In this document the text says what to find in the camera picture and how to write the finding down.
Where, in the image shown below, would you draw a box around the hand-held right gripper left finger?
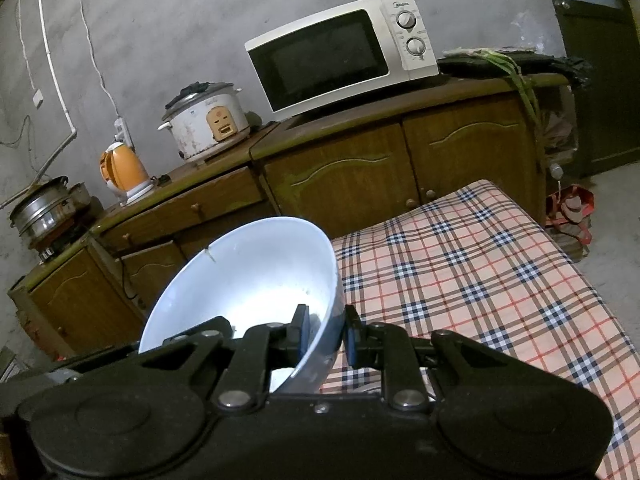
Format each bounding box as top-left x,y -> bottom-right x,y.
132,304 -> 309,411

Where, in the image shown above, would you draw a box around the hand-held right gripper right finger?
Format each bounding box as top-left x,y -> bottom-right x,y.
344,305 -> 506,411

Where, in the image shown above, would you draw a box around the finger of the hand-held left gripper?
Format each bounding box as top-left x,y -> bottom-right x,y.
74,341 -> 143,368

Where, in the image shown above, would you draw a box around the deep pale patterned bowl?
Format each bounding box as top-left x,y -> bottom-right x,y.
138,216 -> 346,395

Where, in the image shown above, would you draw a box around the grey metal rack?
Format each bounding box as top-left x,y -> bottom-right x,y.
0,347 -> 22,381

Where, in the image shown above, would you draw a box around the low wooden cabinet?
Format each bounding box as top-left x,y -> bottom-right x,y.
7,240 -> 146,361

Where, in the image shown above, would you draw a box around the red gas stove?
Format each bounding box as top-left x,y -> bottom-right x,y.
27,205 -> 103,261

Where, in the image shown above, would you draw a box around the plaid tablecloth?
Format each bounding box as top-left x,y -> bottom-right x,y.
320,180 -> 640,480

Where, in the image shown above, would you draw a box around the steel steamer pot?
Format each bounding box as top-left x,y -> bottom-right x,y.
9,176 -> 71,238

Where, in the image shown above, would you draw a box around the small metal pot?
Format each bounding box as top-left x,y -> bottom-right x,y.
67,182 -> 91,208

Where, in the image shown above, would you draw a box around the long wooden sideboard cabinet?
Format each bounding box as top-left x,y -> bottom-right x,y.
90,72 -> 571,301

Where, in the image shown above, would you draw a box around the orange electric kettle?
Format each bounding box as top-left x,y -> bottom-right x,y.
99,142 -> 155,207

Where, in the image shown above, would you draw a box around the white rice cooker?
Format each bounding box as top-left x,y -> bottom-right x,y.
160,81 -> 251,162

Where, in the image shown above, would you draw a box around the red plastic bag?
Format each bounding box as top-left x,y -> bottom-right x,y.
545,185 -> 597,248

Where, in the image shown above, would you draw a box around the white microwave oven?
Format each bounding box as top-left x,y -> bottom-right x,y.
244,0 -> 441,114

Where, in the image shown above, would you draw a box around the pink plastic bag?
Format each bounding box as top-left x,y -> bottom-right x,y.
542,110 -> 573,151

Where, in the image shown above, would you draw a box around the white conduit pipe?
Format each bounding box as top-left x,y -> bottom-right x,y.
0,0 -> 78,211

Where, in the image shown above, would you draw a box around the green onion stalks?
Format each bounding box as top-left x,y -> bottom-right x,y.
480,49 -> 543,126

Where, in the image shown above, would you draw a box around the dark green door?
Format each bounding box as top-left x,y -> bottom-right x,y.
537,0 -> 640,178

